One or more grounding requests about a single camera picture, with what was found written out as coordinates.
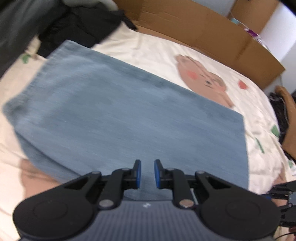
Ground purple white refill pouch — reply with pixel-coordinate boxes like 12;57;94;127
244;28;269;51

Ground grey neck pillow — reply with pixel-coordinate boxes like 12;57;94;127
62;0;118;11

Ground teal cap detergent bottle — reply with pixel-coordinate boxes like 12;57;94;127
230;18;239;25

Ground black garment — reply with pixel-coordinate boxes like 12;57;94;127
37;3;137;58

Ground blue denim pants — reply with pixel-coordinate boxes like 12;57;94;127
3;41;249;200

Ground upright cardboard panel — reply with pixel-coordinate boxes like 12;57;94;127
227;0;279;34

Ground brown cardboard sheet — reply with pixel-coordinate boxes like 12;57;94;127
116;0;285;89

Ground cream bear print bedsheet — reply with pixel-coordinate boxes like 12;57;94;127
1;24;295;240

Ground dark grey pillow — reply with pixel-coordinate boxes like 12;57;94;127
1;1;60;75

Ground black strap under cushion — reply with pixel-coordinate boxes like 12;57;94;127
268;91;296;163

